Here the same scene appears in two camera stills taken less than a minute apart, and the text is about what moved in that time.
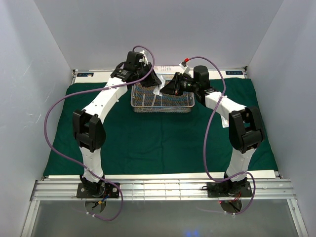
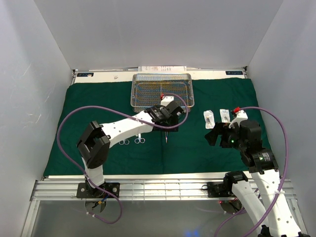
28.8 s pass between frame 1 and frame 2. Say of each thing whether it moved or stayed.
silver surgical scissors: moved
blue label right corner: stayed
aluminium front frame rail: stayed
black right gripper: moved
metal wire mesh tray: stayed
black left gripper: moved
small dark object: stayed
